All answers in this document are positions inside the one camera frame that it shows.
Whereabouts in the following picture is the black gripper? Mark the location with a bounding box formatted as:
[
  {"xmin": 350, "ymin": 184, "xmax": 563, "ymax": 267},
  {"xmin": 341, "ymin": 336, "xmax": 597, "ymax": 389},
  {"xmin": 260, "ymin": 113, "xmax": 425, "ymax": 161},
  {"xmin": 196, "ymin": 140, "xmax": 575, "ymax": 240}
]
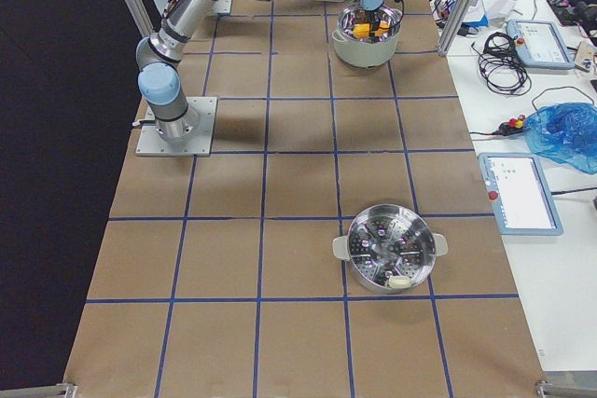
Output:
[{"xmin": 364, "ymin": 8, "xmax": 385, "ymax": 39}]

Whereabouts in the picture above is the yellow corn cob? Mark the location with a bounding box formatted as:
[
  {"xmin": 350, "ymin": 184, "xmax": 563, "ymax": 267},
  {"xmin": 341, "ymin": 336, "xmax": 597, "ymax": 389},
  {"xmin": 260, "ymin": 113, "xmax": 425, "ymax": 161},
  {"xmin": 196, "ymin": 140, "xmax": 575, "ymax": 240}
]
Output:
[{"xmin": 353, "ymin": 21, "xmax": 392, "ymax": 39}]

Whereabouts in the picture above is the pale green electric pot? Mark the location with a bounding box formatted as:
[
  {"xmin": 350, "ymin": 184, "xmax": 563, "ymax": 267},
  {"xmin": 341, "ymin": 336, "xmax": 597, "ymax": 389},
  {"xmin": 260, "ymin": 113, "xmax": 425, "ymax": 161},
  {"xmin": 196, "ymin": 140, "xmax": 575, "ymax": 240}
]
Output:
[{"xmin": 331, "ymin": 3, "xmax": 403, "ymax": 68}]

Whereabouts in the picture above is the teach pendant tablet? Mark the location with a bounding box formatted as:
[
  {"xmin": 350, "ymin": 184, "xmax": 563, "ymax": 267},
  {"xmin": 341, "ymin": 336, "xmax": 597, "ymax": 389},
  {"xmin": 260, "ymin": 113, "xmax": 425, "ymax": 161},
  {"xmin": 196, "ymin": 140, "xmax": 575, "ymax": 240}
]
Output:
[
  {"xmin": 478, "ymin": 153, "xmax": 563, "ymax": 236},
  {"xmin": 506, "ymin": 20, "xmax": 575, "ymax": 70}
]

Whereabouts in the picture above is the black red button box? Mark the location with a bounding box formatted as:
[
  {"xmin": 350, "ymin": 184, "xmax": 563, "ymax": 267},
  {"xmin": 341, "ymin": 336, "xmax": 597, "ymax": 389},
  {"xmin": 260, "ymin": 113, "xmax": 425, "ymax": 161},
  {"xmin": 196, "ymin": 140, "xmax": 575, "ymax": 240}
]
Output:
[{"xmin": 496, "ymin": 115, "xmax": 526, "ymax": 137}]

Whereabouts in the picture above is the blue plastic bag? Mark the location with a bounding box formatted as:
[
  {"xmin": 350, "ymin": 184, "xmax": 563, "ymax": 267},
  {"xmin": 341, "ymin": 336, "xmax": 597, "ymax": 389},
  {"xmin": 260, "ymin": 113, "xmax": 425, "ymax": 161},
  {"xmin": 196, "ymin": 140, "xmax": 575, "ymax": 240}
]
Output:
[{"xmin": 523, "ymin": 103, "xmax": 596, "ymax": 174}]

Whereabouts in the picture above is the steel steamer basket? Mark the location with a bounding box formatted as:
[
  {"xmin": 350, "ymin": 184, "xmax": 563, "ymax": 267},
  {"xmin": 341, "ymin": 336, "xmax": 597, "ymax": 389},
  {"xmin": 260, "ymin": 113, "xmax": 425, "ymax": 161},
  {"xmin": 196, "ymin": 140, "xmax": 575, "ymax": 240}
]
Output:
[{"xmin": 332, "ymin": 204, "xmax": 449, "ymax": 295}]

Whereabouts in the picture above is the brown paper table cover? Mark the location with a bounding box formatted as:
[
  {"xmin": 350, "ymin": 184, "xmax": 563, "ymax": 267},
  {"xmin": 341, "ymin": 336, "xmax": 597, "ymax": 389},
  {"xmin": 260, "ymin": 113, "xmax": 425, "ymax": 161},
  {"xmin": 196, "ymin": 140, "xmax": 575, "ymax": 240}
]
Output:
[{"xmin": 64, "ymin": 0, "xmax": 541, "ymax": 397}]

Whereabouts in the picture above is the black coiled cable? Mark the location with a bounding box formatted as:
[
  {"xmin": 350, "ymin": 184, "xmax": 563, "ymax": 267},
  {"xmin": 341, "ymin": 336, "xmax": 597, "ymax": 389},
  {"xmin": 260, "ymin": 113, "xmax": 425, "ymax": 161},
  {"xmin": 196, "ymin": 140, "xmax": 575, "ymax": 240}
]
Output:
[{"xmin": 471, "ymin": 32, "xmax": 533, "ymax": 96}]

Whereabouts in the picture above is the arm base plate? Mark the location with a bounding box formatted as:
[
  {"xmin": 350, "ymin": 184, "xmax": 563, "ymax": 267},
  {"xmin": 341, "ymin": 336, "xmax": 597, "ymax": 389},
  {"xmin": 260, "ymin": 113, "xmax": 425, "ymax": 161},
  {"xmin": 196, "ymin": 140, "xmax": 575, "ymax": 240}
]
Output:
[
  {"xmin": 212, "ymin": 0, "xmax": 232, "ymax": 16},
  {"xmin": 135, "ymin": 97, "xmax": 218, "ymax": 157}
]

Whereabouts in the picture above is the aluminium corner bracket left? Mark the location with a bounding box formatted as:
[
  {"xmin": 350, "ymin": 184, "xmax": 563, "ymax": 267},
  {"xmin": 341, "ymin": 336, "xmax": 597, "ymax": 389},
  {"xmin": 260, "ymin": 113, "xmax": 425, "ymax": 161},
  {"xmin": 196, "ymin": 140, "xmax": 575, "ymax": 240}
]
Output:
[{"xmin": 535, "ymin": 381, "xmax": 597, "ymax": 398}]

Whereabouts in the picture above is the aluminium corner bracket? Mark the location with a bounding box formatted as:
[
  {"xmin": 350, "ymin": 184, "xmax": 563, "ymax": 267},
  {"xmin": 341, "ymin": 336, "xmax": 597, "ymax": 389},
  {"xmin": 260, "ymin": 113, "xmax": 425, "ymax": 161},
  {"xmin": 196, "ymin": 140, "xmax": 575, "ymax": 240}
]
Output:
[
  {"xmin": 0, "ymin": 383, "xmax": 78, "ymax": 398},
  {"xmin": 535, "ymin": 381, "xmax": 597, "ymax": 398}
]

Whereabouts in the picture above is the aluminium corner bracket right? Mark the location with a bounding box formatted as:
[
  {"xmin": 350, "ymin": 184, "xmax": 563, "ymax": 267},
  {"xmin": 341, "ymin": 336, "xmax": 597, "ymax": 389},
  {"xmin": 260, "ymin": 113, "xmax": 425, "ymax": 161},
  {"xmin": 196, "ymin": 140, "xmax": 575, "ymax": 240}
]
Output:
[{"xmin": 0, "ymin": 383, "xmax": 78, "ymax": 398}]

